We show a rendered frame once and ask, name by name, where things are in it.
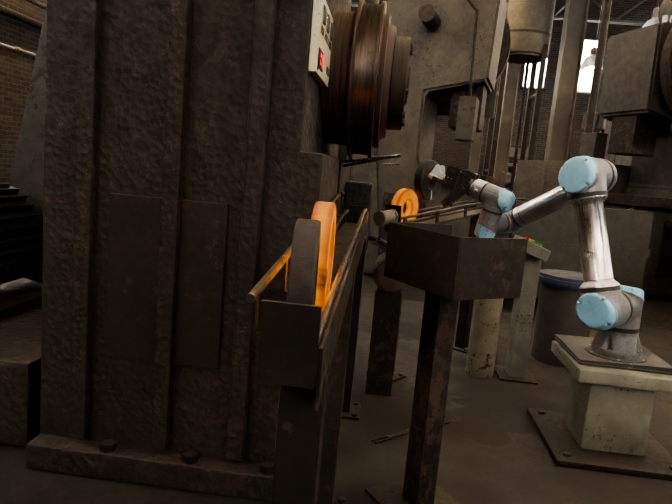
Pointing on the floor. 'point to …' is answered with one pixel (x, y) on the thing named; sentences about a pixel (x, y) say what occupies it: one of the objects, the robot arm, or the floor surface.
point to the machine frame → (171, 233)
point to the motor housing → (383, 331)
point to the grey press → (641, 134)
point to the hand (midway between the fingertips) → (428, 175)
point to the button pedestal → (516, 360)
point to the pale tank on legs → (537, 49)
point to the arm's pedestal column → (604, 431)
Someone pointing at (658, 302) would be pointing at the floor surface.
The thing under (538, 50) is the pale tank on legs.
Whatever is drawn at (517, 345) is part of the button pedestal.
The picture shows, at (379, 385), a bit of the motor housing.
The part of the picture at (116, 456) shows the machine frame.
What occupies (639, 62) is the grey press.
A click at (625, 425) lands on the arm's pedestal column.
